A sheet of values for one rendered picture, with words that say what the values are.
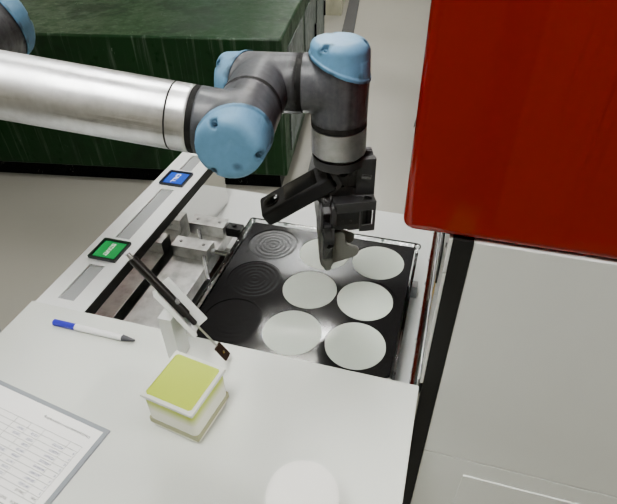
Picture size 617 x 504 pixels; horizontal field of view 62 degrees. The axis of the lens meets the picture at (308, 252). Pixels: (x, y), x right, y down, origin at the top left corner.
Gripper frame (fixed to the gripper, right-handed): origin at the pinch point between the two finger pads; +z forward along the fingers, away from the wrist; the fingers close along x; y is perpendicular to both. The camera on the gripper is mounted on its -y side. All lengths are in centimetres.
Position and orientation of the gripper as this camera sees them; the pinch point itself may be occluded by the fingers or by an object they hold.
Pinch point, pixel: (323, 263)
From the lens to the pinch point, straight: 83.5
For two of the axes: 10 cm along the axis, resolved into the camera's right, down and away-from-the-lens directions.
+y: 9.9, -0.9, 0.9
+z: 0.2, 7.8, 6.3
